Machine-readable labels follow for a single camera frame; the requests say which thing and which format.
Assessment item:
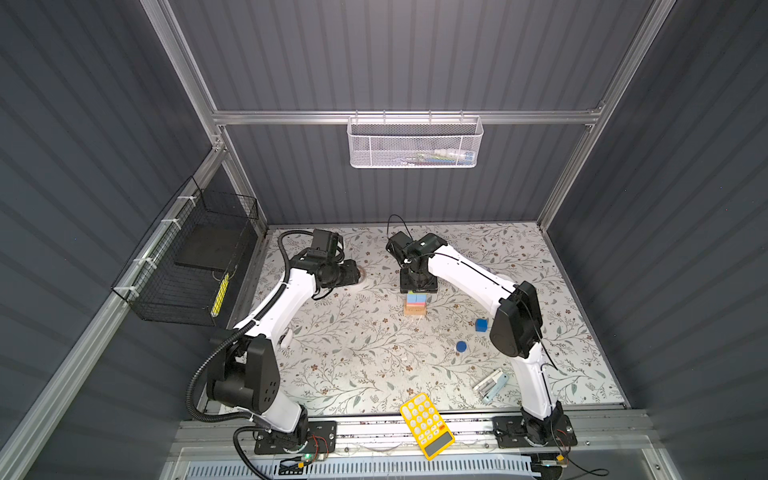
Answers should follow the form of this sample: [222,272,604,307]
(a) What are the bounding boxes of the wooden block with holes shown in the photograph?
[404,306,427,317]

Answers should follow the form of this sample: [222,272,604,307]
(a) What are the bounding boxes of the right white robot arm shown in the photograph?
[386,232,565,445]

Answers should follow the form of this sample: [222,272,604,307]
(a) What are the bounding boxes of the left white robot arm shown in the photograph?
[203,229,361,436]

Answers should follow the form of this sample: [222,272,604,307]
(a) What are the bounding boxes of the small white plastic clip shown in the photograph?
[279,329,294,349]

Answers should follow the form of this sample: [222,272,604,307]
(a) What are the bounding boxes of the pens in white basket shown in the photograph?
[396,149,476,168]

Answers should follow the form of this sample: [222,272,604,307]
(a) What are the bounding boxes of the yellow marker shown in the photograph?
[210,272,230,318]

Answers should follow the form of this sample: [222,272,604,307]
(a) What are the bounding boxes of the white light-blue stapler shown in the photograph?
[473,369,509,405]

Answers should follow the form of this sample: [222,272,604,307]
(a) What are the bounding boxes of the yellow calculator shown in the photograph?
[400,393,455,461]

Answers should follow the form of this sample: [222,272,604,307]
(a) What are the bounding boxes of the white wire basket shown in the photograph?
[346,115,484,169]

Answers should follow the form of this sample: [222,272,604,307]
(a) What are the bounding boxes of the black wire basket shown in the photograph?
[112,180,263,328]

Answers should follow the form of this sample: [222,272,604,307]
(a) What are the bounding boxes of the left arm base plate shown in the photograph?
[253,420,338,455]

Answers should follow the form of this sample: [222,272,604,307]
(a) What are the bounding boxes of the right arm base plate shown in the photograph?
[491,415,578,449]

